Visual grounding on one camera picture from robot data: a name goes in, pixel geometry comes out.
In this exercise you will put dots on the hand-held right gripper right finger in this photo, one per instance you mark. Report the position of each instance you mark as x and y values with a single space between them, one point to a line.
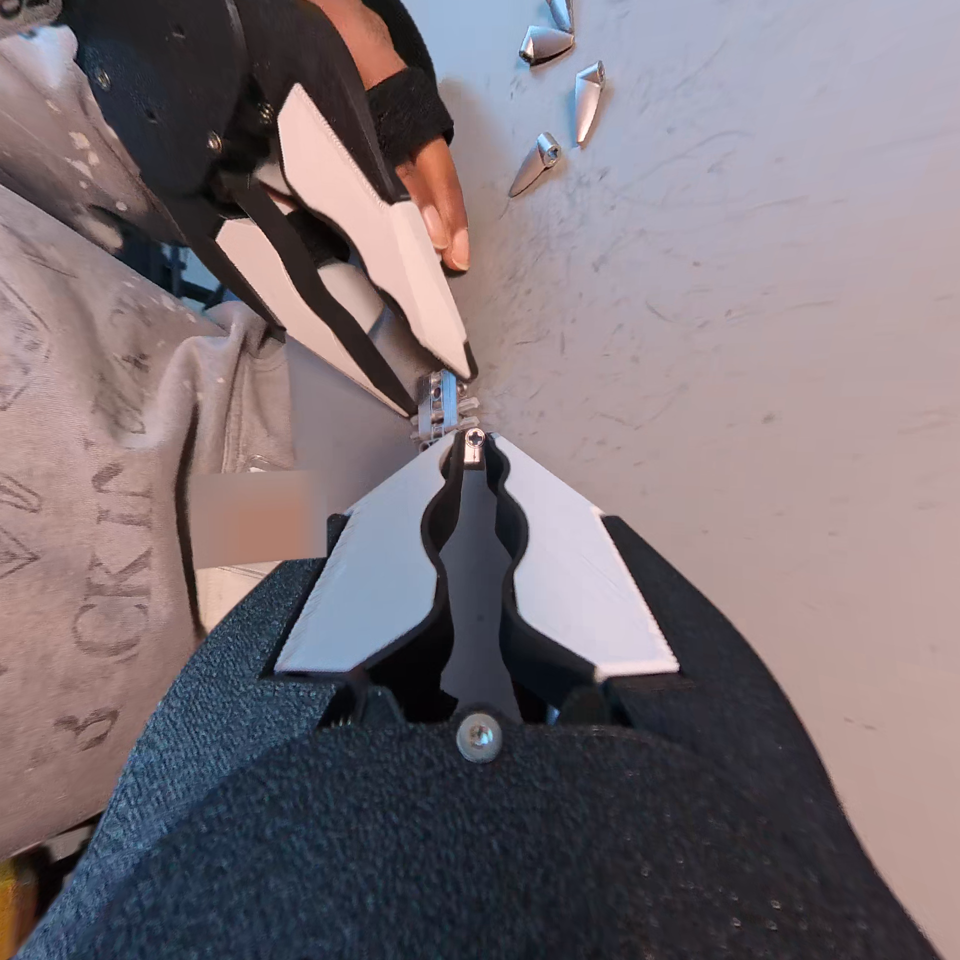
585 585

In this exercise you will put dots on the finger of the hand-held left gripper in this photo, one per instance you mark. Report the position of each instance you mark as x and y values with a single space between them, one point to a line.
375 225
300 293

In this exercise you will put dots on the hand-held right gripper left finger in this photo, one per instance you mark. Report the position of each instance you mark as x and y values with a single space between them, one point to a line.
368 585

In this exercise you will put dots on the small grey block piece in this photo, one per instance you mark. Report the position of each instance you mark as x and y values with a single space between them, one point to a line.
474 446

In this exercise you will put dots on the small grey beam assembly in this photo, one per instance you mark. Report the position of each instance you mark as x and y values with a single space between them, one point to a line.
440 405

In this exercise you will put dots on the grey desk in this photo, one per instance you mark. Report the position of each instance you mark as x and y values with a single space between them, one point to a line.
750 375

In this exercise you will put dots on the person's left hand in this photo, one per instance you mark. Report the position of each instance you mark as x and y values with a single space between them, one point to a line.
435 195

